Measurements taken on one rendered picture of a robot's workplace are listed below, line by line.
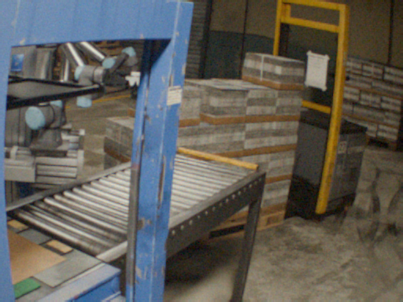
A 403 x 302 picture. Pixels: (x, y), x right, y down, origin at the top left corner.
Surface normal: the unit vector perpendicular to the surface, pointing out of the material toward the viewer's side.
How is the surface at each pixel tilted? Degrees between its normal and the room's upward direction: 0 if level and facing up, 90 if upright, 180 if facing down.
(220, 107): 90
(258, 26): 90
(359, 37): 90
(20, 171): 90
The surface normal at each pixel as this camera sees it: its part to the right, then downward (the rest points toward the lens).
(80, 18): 0.89, 0.21
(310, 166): -0.75, 0.07
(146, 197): -0.44, 0.17
